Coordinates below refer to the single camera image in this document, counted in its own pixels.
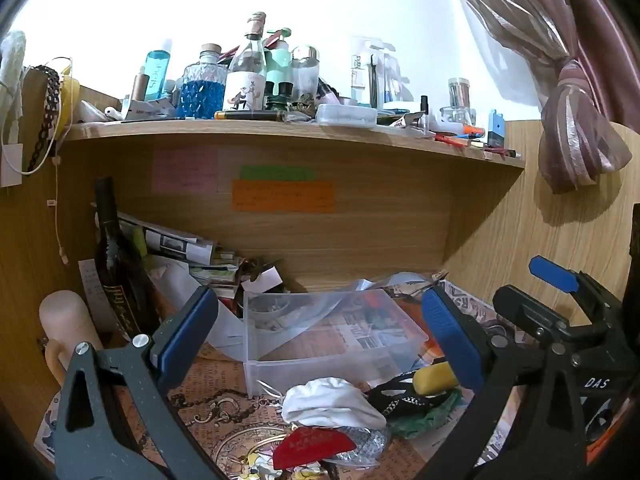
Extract orange packet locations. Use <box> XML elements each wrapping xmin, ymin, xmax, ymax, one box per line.
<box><xmin>362</xmin><ymin>292</ymin><xmax>396</xmax><ymax>312</ymax></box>

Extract clear labelled glass bottle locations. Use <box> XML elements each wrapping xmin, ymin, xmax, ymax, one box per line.
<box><xmin>223</xmin><ymin>11</ymin><xmax>267</xmax><ymax>112</ymax></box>

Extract dark wine bottle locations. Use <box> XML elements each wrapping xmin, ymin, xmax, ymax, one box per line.
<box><xmin>94</xmin><ymin>177</ymin><xmax>161</xmax><ymax>342</ymax></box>

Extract clear tube of pencils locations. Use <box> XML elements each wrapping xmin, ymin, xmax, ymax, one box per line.
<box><xmin>447</xmin><ymin>77</ymin><xmax>472</xmax><ymax>111</ymax></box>

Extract pink sticky note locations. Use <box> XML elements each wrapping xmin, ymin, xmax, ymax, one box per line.
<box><xmin>151</xmin><ymin>146</ymin><xmax>219</xmax><ymax>196</ymax></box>

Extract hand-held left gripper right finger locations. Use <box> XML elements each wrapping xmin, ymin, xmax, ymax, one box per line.
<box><xmin>415</xmin><ymin>286</ymin><xmax>587</xmax><ymax>480</ymax></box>

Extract floral scrunchie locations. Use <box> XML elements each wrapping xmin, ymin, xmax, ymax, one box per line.
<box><xmin>242</xmin><ymin>447</ymin><xmax>321</xmax><ymax>480</ymax></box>

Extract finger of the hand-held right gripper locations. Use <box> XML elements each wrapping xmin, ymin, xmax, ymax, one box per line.
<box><xmin>492</xmin><ymin>285</ymin><xmax>597</xmax><ymax>349</ymax></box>
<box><xmin>529</xmin><ymin>255</ymin><xmax>602</xmax><ymax>321</ymax></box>

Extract black patterned hairband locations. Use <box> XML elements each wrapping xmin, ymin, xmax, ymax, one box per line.
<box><xmin>22</xmin><ymin>65</ymin><xmax>62</xmax><ymax>173</ymax></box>

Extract brown tube bottle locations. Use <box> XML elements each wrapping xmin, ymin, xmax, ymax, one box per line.
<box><xmin>131</xmin><ymin>72</ymin><xmax>151</xmax><ymax>103</ymax></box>

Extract glass jar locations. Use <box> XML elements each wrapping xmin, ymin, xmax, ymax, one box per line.
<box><xmin>440</xmin><ymin>105</ymin><xmax>476</xmax><ymax>129</ymax></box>

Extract stack of newspapers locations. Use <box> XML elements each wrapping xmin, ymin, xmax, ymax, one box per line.
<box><xmin>117</xmin><ymin>210</ymin><xmax>287</xmax><ymax>306</ymax></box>

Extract white tube with red print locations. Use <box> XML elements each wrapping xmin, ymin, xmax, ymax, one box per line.
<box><xmin>122</xmin><ymin>97</ymin><xmax>176</xmax><ymax>121</ymax></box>

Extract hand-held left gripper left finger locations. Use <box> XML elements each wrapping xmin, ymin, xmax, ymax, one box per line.
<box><xmin>54</xmin><ymin>285</ymin><xmax>228</xmax><ymax>480</ymax></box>

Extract clear bottle with silver cap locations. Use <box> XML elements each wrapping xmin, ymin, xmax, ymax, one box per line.
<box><xmin>291</xmin><ymin>45</ymin><xmax>321</xmax><ymax>103</ymax></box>

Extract red fan-shaped pouch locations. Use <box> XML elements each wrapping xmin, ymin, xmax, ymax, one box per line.
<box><xmin>272</xmin><ymin>427</ymin><xmax>358</xmax><ymax>471</ymax></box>

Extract black and gold marker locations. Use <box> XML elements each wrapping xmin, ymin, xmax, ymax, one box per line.
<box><xmin>214</xmin><ymin>110</ymin><xmax>286</xmax><ymax>122</ymax></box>

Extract black ink bottles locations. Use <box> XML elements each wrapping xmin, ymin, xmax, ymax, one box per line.
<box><xmin>265</xmin><ymin>81</ymin><xmax>293</xmax><ymax>111</ymax></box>

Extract light blue tall bottle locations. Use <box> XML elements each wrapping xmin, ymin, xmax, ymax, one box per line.
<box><xmin>144</xmin><ymin>39</ymin><xmax>173</xmax><ymax>103</ymax></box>

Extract faceted bottle with blue liquid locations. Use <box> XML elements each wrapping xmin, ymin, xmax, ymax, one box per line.
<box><xmin>178</xmin><ymin>43</ymin><xmax>228</xmax><ymax>120</ymax></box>

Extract white paper receipt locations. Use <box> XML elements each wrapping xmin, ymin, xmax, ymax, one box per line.
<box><xmin>77</xmin><ymin>258</ymin><xmax>109</xmax><ymax>322</ymax></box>

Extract vintage newspaper print mat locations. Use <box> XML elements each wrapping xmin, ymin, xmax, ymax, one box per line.
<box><xmin>35</xmin><ymin>280</ymin><xmax>526</xmax><ymax>480</ymax></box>

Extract clear plastic box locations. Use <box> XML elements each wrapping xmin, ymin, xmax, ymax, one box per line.
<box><xmin>243</xmin><ymin>287</ymin><xmax>432</xmax><ymax>399</ymax></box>

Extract mauve striped curtain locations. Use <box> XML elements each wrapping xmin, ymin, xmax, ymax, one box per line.
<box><xmin>440</xmin><ymin>0</ymin><xmax>640</xmax><ymax>195</ymax></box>

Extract beige cup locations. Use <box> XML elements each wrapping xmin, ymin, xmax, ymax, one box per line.
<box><xmin>39</xmin><ymin>291</ymin><xmax>104</xmax><ymax>387</ymax></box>

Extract green sticky note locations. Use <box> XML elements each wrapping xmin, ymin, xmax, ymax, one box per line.
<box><xmin>239</xmin><ymin>165</ymin><xmax>317</xmax><ymax>181</ymax></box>

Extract white paper sheet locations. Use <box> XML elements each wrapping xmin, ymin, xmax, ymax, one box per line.
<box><xmin>150</xmin><ymin>260</ymin><xmax>247</xmax><ymax>362</ymax></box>

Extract clear flat plastic case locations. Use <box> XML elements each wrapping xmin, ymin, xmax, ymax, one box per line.
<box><xmin>315</xmin><ymin>103</ymin><xmax>378</xmax><ymax>127</ymax></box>

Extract wooden shelf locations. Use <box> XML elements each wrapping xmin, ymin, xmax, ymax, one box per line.
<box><xmin>62</xmin><ymin>119</ymin><xmax>527</xmax><ymax>169</ymax></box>

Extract mint green pump bottle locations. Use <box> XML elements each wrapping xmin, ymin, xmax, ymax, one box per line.
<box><xmin>264</xmin><ymin>27</ymin><xmax>294</xmax><ymax>98</ymax></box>

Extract clear blister pack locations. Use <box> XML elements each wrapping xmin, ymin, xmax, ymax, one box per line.
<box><xmin>350</xmin><ymin>35</ymin><xmax>416</xmax><ymax>109</ymax></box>

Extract blue pencil sharpener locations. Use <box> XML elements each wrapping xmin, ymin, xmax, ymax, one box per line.
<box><xmin>486</xmin><ymin>108</ymin><xmax>506</xmax><ymax>149</ymax></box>

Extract yellow sponge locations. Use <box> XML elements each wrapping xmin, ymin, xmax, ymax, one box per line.
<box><xmin>412</xmin><ymin>362</ymin><xmax>458</xmax><ymax>396</ymax></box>

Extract white charger with cable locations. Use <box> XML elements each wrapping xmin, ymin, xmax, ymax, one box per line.
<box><xmin>0</xmin><ymin>57</ymin><xmax>76</xmax><ymax>266</ymax></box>

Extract black patterned headband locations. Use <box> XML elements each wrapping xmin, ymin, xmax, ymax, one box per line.
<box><xmin>367</xmin><ymin>372</ymin><xmax>451</xmax><ymax>418</ymax></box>

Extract green scrunchie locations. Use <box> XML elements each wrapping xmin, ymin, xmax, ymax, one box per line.
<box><xmin>387</xmin><ymin>390</ymin><xmax>463</xmax><ymax>441</ymax></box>

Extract orange sticky note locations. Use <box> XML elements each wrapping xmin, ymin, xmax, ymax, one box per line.
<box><xmin>231</xmin><ymin>180</ymin><xmax>336</xmax><ymax>213</ymax></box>

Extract white cloth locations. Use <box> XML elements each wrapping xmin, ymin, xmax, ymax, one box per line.
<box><xmin>281</xmin><ymin>377</ymin><xmax>388</xmax><ymax>431</ymax></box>

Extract yellow cloth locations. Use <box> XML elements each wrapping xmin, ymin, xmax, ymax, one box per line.
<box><xmin>55</xmin><ymin>57</ymin><xmax>81</xmax><ymax>141</ymax></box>

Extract white fluffy earmuffs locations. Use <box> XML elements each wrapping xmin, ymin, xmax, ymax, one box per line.
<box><xmin>0</xmin><ymin>30</ymin><xmax>27</xmax><ymax>121</ymax></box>

